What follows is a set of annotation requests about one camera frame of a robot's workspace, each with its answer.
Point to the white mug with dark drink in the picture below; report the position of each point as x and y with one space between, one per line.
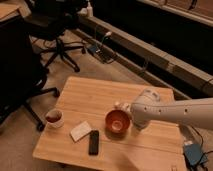
55 118

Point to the black office chair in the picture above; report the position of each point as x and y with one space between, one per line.
49 19

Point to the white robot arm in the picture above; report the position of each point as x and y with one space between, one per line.
149 106

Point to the black remote control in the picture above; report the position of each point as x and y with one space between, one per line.
94 142

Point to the power strip on floor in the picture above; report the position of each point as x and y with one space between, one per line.
101 55

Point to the orange ceramic bowl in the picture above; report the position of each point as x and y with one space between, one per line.
117 121

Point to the blue box on floor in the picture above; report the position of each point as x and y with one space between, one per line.
194 154

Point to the dark office chair foreground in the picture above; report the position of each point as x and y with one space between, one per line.
22 75

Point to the wooden desk corner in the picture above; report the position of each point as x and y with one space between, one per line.
11 8

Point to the white spray bottle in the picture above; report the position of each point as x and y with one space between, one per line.
89 9

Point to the white sponge block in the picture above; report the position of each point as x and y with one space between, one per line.
80 131

